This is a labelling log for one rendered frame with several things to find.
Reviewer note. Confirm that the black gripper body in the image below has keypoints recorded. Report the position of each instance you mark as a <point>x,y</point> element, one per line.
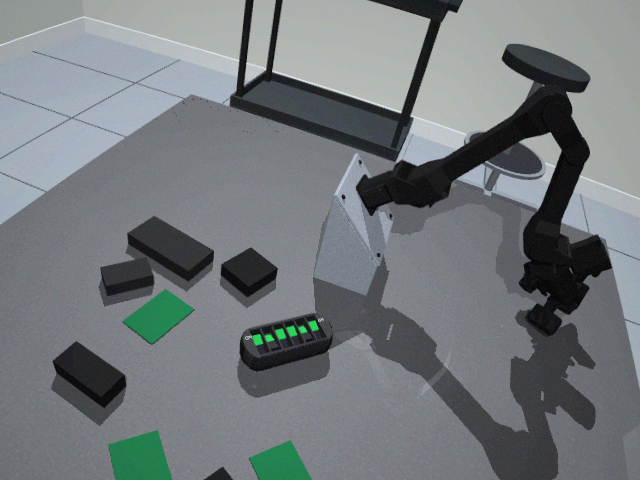
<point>543,317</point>

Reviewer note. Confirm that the green rectangular block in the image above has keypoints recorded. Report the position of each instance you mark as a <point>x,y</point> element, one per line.
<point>140,458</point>

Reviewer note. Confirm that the dark grey switch controller unit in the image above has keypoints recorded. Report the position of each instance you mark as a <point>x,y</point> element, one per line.
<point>271,344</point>

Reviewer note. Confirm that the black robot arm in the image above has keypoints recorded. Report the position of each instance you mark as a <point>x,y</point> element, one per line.
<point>547,110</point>

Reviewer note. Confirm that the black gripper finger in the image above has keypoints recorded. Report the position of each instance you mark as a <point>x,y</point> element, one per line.
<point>580,296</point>
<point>573,307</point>

